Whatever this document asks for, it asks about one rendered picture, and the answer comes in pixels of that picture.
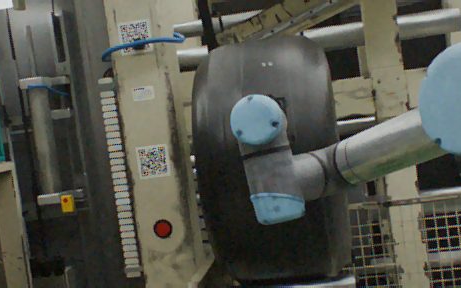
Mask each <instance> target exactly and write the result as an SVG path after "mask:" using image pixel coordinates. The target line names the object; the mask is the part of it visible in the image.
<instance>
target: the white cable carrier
mask: <svg viewBox="0 0 461 288"><path fill-rule="evenodd" d="M112 82H116V80H115V78H111V77H110V78H105V79H100V80H98V83H99V84H106V83H112ZM99 90H100V91H105V92H101V98H104V99H102V100H101V105H107V106H103V107H102V111H105V112H106V111H108V112H106V113H104V114H103V116H104V118H109V119H106V120H105V125H109V124H110V125H109V126H106V127H105V131H111V132H108V133H107V134H106V137H107V139H108V141H107V143H108V145H113V146H109V152H112V151H114V152H112V153H110V154H109V157H110V158H115V159H112V160H111V161H110V163H111V165H114V166H112V168H111V169H112V172H114V173H112V178H113V179H114V180H113V184H114V185H119V186H116V187H114V190H115V191H120V192H117V193H116V194H115V197H116V198H120V199H117V200H116V205H119V206H118V207H117V211H118V212H120V213H118V217H119V218H123V219H120V220H119V223H120V225H122V224H124V225H122V226H121V227H120V231H123V232H122V233H121V238H123V240H122V244H123V245H125V244H127V245H125V246H123V251H127V252H125V253H124V257H128V258H127V259H126V260H125V264H127V266H126V268H131V267H139V266H142V257H141V251H140V247H139V241H138V230H137V224H136V221H134V220H135V215H134V209H132V208H134V203H133V198H132V195H131V194H132V191H131V189H129V188H131V183H127V182H131V180H130V176H129V171H128V169H127V168H128V165H127V163H124V162H127V157H123V156H127V155H126V150H125V144H124V139H123V137H120V136H123V131H119V130H123V128H122V124H120V123H121V117H120V111H116V110H120V106H119V104H116V103H119V101H118V98H115V97H118V96H117V91H116V87H110V88H105V89H99ZM111 111H112V112H111ZM112 117H113V118H112ZM112 124H114V125H112ZM110 138H112V139H110ZM121 143H122V144H121ZM125 169H127V170H125ZM116 178H117V179H116ZM129 195H130V196H129ZM131 201H132V202H131ZM121 211H123V212H121ZM134 276H141V272H128V273H127V277H134Z"/></svg>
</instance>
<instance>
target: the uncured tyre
mask: <svg viewBox="0 0 461 288"><path fill-rule="evenodd" d="M269 60H274V67H271V68H266V69H260V62H263V61H269ZM271 94H272V95H274V98H278V97H284V96H285V98H286V100H287V107H288V112H287V117H288V124H289V129H290V132H296V141H293V142H291V143H289V145H290V149H291V152H292V155H293V156H294V155H298V154H304V153H308V152H312V151H316V150H322V149H325V148H327V147H329V146H332V145H334V144H336V143H339V142H340V138H339V132H338V126H337V114H336V109H335V103H334V98H333V86H332V81H331V76H330V67H329V65H328V62H327V60H326V55H325V53H324V50H323V48H322V47H321V46H319V44H317V43H315V42H314V41H312V40H311V39H309V38H308V37H307V36H299V35H287V36H277V37H272V38H267V39H256V40H252V41H246V42H241V43H231V44H226V45H223V46H221V47H218V48H216V49H214V50H212V51H210V53H209V54H208V56H207V57H206V58H204V61H203V62H202V63H201V65H199V67H198V68H197V70H196V73H195V75H194V78H193V89H192V103H191V119H192V137H193V156H194V164H195V170H196V176H197V187H198V192H199V197H200V201H201V210H202V214H203V217H204V224H205V227H206V231H207V234H208V239H209V242H210V245H211V247H212V252H213V254H214V256H215V260H216V261H217V263H218V264H219V267H220V268H221V269H222V270H223V272H226V273H227V275H230V277H231V278H233V279H234V280H236V281H237V282H238V283H240V284H241V285H249V284H257V283H274V282H282V281H289V280H297V279H313V278H321V277H330V276H337V274H338V273H339V272H340V271H341V269H342V268H344V267H345V264H347V263H348V261H350V259H351V246H352V231H351V224H350V218H349V212H348V198H347V192H344V193H337V194H331V195H328V196H326V197H322V198H317V199H315V200H312V201H307V202H305V204H304V209H305V213H304V216H301V217H299V218H296V219H294V220H288V221H285V222H282V223H278V224H267V225H265V224H262V223H260V222H259V220H258V219H257V216H256V211H255V208H254V205H253V202H252V201H251V198H250V197H251V193H250V190H249V183H248V179H247V176H246V173H245V166H244V163H243V159H242V157H241V151H240V148H239V145H238V139H237V138H236V137H235V135H234V133H233V131H232V128H231V124H230V116H231V113H232V110H233V109H234V106H235V105H236V104H237V103H238V102H239V101H240V100H241V99H242V98H245V97H247V96H249V95H271Z"/></svg>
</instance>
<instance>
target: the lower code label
mask: <svg viewBox="0 0 461 288"><path fill-rule="evenodd" d="M135 150H136V155H137V161H138V172H139V177H140V179H149V178H155V177H161V176H171V171H170V165H169V160H168V149H167V143H165V144H160V145H153V146H142V147H136V148H135Z"/></svg>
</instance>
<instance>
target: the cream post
mask: <svg viewBox="0 0 461 288"><path fill-rule="evenodd" d="M104 9H105V15H106V21H107V26H108V37H109V42H110V47H115V46H117V45H120V42H119V32H118V26H117V24H119V23H124V22H129V21H139V20H144V19H149V28H150V33H151V38H156V37H171V38H174V37H173V32H172V26H171V15H170V10H169V4H168V0H104ZM152 44H153V51H150V52H145V53H140V54H130V55H124V56H122V53H121V50H118V51H116V52H113V53H112V64H113V69H114V74H115V80H116V91H117V96H118V101H119V106H120V117H121V123H122V128H123V139H124V144H125V150H126V155H127V165H128V171H129V176H130V180H131V191H132V198H133V203H134V214H135V220H136V224H137V230H138V241H139V246H140V251H141V257H142V267H143V272H144V276H145V288H186V285H187V284H188V283H189V282H190V280H191V279H192V278H193V275H195V273H196V272H197V271H198V269H199V268H201V265H202V264H203V263H204V248H203V242H202V237H201V226H200V220H199V215H198V209H197V198H196V193H195V187H194V182H193V171H192V165H191V159H190V148H189V143H188V137H187V132H186V121H185V115H184V109H183V104H182V93H181V87H180V82H179V70H178V65H177V59H176V54H175V43H152ZM147 86H153V93H154V98H151V99H146V100H140V101H135V102H134V98H133V92H132V88H136V87H147ZM165 143H167V149H168V160H169V165H170V171H171V176H161V177H155V178H149V179H140V177H139V172H138V161H137V155H136V150H135V148H136V147H142V146H153V145H160V144H165ZM160 223H166V224H168V226H169V232H168V234H167V235H159V234H158V233H157V225H158V224H160Z"/></svg>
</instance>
